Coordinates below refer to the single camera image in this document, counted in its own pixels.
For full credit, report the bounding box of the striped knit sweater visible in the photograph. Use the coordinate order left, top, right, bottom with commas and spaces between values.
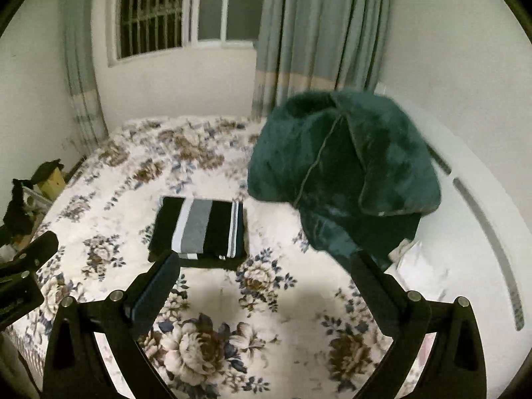
148, 197, 247, 264

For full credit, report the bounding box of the dark green plush blanket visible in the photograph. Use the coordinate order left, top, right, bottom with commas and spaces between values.
247, 90, 442, 270

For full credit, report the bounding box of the black clothing pile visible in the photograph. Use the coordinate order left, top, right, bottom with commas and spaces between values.
3, 178, 33, 237

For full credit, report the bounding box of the white folded clothes stack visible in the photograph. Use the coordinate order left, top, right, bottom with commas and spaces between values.
385, 239, 448, 301

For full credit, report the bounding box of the floral bed cover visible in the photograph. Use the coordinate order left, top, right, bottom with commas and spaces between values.
7, 117, 391, 398

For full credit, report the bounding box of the grey-green left curtain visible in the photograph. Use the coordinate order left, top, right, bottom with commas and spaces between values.
62, 0, 108, 155

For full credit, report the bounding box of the yellow box with black cloth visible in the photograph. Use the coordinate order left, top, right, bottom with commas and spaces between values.
31, 159, 66, 201

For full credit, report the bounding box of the barred window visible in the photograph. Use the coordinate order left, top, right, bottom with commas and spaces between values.
106, 0, 263, 64

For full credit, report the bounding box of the grey-green right curtain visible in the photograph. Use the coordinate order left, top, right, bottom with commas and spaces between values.
252, 0, 391, 118

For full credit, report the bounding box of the dark olive folded garment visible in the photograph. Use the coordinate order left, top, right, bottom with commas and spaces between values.
159, 255, 247, 271

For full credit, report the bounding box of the white bed headboard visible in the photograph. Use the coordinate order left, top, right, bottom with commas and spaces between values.
376, 84, 531, 398

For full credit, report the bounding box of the grey-green curtain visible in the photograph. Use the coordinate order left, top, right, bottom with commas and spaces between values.
62, 0, 108, 155
252, 0, 391, 118

